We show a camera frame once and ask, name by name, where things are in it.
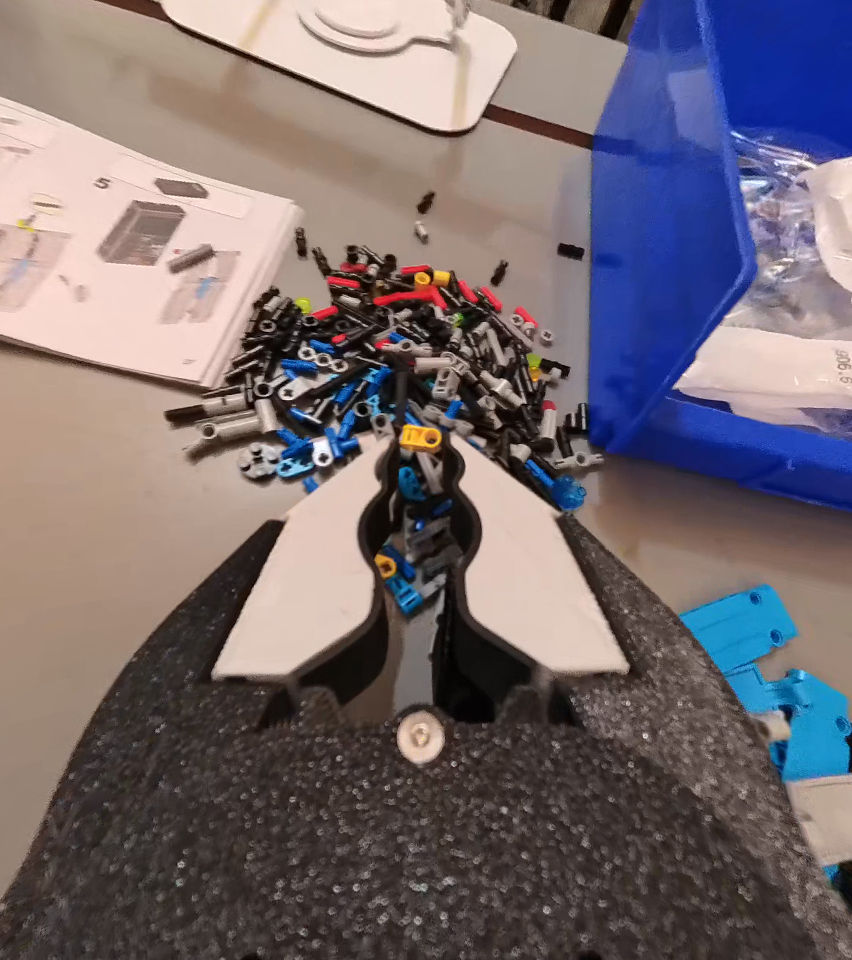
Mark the blue plastic bin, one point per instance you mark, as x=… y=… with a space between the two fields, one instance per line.
x=658 y=262

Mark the pile of small brick parts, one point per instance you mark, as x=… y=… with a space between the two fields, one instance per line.
x=396 y=352

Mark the small clear plastic bag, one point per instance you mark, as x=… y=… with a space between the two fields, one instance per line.
x=808 y=375

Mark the grey desk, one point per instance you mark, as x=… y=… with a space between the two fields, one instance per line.
x=58 y=465

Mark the yellow brick connector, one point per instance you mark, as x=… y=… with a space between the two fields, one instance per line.
x=418 y=436

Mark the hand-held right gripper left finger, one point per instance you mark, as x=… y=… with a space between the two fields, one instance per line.
x=306 y=592

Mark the open instruction booklet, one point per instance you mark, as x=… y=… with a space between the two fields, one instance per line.
x=96 y=247

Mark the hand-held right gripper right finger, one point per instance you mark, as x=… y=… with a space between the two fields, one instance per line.
x=538 y=592

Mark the blue brick panel assembly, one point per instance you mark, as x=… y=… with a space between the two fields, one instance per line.
x=808 y=712

